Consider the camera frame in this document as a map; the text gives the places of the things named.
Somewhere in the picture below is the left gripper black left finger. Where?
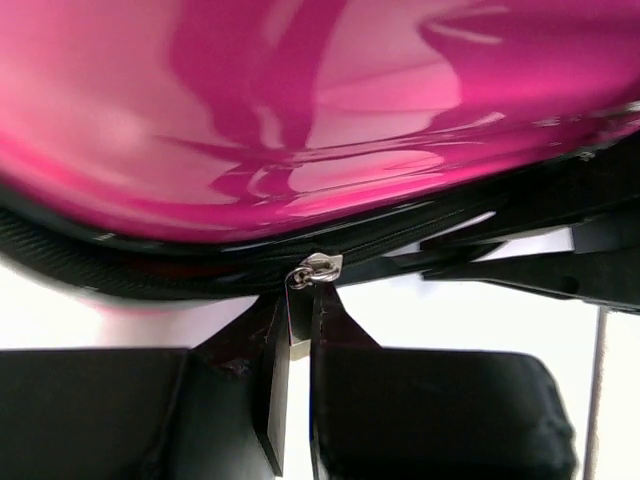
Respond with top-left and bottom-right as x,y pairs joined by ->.
1,295 -> 289,479

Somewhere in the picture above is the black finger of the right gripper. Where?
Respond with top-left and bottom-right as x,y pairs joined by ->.
423,200 -> 639,315

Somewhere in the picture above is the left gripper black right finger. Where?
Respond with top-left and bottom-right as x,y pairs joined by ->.
310,284 -> 577,479

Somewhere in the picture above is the pink hard-shell suitcase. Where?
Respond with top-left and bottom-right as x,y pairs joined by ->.
1,1 -> 639,301

